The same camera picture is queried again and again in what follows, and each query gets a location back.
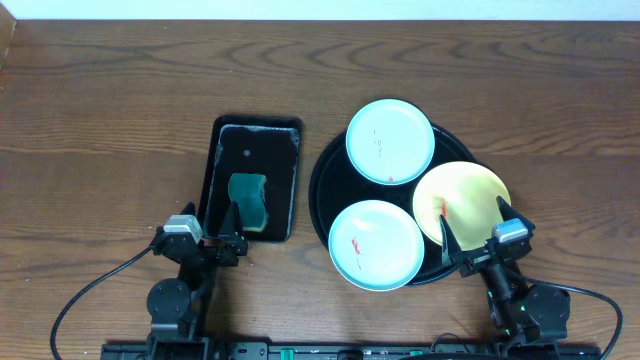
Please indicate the yellow plate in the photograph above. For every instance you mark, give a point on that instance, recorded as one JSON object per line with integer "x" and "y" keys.
{"x": 464, "y": 194}

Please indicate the light blue plate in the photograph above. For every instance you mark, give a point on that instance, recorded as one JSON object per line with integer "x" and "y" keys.
{"x": 390, "y": 142}
{"x": 376, "y": 245}

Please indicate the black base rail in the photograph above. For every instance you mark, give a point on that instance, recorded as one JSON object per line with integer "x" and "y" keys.
{"x": 264, "y": 351}

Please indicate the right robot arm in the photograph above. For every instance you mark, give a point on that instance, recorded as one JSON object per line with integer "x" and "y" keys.
{"x": 528, "y": 313}

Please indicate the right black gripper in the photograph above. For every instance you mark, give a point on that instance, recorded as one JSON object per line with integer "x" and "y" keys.
{"x": 452, "y": 246}

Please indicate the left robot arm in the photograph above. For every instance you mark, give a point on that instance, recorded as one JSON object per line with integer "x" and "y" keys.
{"x": 179, "y": 306}

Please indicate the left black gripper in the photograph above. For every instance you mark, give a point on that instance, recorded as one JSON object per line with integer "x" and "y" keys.
{"x": 234, "y": 245}

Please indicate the black rectangular tray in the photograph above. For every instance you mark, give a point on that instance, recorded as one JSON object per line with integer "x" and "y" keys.
{"x": 244, "y": 144}

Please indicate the black round tray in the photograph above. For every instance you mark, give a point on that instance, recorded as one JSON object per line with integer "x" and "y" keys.
{"x": 335, "y": 184}

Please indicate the green yellow sponge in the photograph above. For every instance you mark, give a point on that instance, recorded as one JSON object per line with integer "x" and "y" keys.
{"x": 247, "y": 190}

